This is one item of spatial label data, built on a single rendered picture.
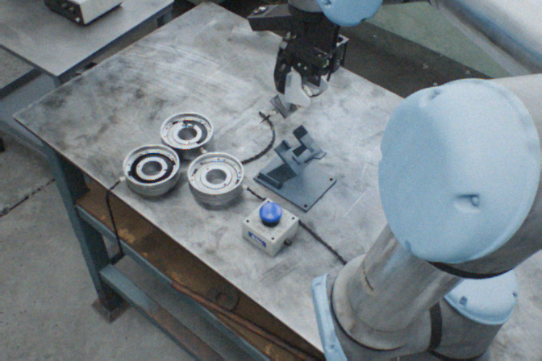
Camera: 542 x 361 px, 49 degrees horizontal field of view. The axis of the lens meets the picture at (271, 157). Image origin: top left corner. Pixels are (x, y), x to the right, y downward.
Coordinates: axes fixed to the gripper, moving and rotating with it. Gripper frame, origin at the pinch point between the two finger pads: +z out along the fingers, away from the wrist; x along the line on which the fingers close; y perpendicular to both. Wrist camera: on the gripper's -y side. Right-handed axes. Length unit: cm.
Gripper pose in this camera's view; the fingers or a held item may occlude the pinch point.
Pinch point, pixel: (290, 97)
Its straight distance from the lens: 101.3
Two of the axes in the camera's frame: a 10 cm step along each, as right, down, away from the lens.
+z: -0.5, 6.7, 7.4
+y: 7.8, 4.8, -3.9
